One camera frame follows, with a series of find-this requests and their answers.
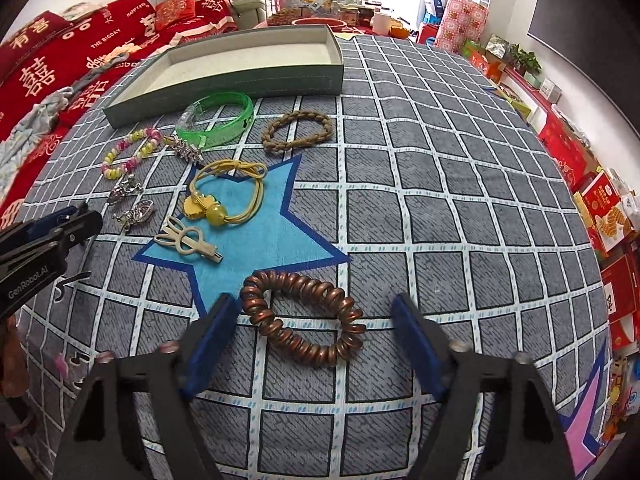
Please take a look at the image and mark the grey checked tablecloth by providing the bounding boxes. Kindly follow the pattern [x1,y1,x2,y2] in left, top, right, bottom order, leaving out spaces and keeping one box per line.
[20,37,610,479]

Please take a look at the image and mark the beige armchair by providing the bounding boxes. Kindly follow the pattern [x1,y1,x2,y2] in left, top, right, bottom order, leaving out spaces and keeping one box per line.
[169,0,269,31]

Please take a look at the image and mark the beige bunny hair clip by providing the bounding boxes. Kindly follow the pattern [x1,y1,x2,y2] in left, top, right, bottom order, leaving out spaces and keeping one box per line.
[154,216,224,264]

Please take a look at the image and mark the potted green plant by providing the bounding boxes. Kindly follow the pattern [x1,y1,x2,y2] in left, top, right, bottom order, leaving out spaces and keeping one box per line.
[508,44,541,76]

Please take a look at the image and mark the red floral gift bag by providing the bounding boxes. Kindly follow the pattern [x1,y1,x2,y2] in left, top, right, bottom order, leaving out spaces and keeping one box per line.
[435,0,489,53]

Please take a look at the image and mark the copper spiral hair tie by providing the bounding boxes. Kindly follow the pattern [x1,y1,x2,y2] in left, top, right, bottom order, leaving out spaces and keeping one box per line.
[240,270,368,368]

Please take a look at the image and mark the white mug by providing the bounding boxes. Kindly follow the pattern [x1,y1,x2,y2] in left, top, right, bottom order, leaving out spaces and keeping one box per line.
[371,12,392,36]

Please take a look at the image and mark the silver crystal pendant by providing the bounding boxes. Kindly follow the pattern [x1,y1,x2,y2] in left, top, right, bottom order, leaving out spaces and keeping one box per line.
[106,174,143,205]

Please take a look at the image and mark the red square pillow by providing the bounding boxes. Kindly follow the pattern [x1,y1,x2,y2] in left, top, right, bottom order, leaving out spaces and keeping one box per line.
[155,0,195,32]

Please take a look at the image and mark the green jewelry tray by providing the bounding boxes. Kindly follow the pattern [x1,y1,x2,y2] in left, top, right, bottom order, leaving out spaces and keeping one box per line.
[103,25,345,128]

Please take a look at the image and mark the red colander bowl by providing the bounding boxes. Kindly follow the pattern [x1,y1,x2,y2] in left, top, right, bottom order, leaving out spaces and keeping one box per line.
[292,16,347,32]

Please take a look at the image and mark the silver star hair clip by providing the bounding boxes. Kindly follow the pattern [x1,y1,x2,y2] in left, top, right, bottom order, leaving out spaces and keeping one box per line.
[163,134,204,165]

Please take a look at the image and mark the pink yellow beaded bracelet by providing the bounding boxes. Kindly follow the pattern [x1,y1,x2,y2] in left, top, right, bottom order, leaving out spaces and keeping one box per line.
[101,127,164,181]

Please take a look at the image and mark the grey floral cloth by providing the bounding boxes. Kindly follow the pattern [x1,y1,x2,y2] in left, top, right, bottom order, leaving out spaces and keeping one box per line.
[1,52,129,196]

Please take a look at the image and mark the brown braided hair tie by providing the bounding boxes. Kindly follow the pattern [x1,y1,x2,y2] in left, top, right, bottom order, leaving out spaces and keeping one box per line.
[259,109,335,155]

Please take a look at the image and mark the red wedding bedspread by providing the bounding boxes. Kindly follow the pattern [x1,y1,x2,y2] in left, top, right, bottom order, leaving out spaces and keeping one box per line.
[1,0,236,226]

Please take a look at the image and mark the silver purple heart pendant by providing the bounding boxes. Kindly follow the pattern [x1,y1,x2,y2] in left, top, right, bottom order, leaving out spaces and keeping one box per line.
[114,200,155,233]

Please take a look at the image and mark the green translucent bangle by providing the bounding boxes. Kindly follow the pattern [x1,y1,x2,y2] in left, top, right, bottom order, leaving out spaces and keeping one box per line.
[175,91,254,151]

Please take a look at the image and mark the yellow hair tie with bead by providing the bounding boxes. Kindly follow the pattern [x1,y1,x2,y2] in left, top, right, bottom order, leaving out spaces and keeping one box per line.
[182,158,269,228]

